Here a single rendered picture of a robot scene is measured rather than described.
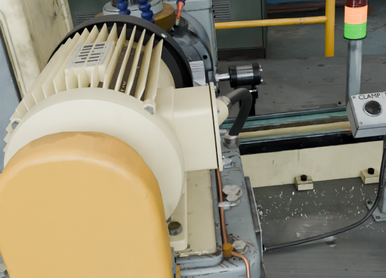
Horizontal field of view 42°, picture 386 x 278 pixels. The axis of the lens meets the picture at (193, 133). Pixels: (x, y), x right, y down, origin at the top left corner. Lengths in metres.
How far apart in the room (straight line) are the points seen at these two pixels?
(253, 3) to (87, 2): 1.42
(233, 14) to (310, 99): 2.65
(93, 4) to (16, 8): 3.53
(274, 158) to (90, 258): 0.86
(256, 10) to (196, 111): 3.79
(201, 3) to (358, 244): 0.86
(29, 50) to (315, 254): 0.69
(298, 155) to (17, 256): 0.90
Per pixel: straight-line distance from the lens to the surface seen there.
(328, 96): 1.70
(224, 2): 4.23
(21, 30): 1.00
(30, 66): 1.02
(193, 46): 1.32
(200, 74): 1.13
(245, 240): 0.53
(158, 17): 1.06
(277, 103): 1.66
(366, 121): 1.00
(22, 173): 0.36
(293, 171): 1.24
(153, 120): 0.42
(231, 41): 4.33
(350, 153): 1.25
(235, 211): 0.57
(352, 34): 1.50
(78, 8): 4.57
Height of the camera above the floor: 1.51
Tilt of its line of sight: 28 degrees down
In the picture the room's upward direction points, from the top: 7 degrees counter-clockwise
